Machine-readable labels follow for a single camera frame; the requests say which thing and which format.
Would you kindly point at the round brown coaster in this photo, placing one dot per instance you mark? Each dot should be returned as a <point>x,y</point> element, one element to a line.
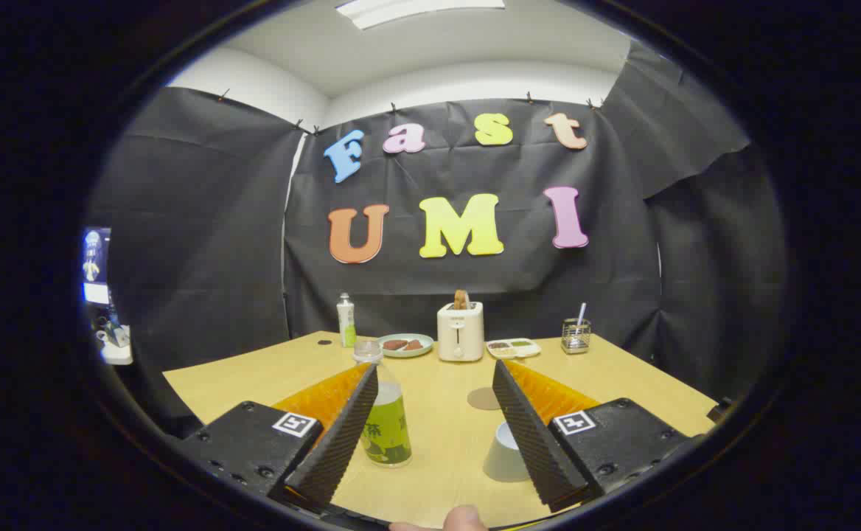
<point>480,399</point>

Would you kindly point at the pale green plate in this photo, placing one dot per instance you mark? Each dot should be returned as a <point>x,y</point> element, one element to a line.
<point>405,352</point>

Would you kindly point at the wooden table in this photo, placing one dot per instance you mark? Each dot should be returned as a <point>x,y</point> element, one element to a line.
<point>441,398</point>

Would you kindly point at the brown food pieces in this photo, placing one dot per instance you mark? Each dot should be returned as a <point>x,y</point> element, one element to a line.
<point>401,344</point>

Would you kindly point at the brown bread slice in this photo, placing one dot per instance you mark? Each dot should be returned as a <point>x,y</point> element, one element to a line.
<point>461,299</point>

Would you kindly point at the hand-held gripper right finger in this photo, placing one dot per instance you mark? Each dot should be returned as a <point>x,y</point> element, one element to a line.
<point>530,435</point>

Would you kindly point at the ceiling light panel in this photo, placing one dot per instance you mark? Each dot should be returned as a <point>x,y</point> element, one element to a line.
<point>416,9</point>

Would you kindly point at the green label juice bottle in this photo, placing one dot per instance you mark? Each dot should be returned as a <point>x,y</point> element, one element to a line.
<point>390,435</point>

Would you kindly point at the pale grey cup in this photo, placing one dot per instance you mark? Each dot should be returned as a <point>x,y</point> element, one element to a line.
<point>503,457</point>

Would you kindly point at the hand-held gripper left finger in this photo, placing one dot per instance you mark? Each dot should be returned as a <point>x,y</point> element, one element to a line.
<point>342,435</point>

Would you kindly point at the white divided bean tray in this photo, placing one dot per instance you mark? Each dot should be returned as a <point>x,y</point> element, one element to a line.
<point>513,348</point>

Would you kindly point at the metal spoon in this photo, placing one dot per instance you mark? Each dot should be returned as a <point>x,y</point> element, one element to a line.
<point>581,311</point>

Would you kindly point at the cream toaster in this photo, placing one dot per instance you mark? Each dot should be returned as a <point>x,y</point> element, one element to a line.
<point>461,335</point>

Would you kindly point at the black backdrop cloth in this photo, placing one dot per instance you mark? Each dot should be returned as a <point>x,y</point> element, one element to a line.
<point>475,284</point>

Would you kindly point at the small white green bottle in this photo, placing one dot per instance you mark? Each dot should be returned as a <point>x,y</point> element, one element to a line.
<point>346,321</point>

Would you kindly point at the computer monitor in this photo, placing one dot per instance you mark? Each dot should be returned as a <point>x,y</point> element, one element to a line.
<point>96,258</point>

